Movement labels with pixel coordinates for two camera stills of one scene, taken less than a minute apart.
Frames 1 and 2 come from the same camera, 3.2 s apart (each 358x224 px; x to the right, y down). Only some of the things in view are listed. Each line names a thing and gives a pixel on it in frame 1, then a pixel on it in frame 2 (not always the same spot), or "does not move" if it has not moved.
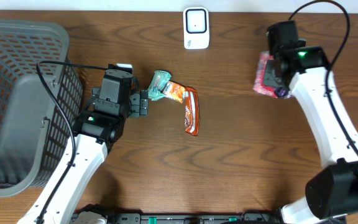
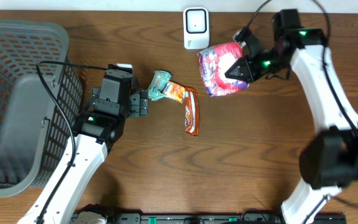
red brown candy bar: [191, 117] does not move
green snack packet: [160, 78] does not move
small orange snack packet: [174, 91] does not move
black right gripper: [268, 79] → [249, 73]
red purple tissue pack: [267, 81] → [214, 63]
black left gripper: [135, 103] does not move
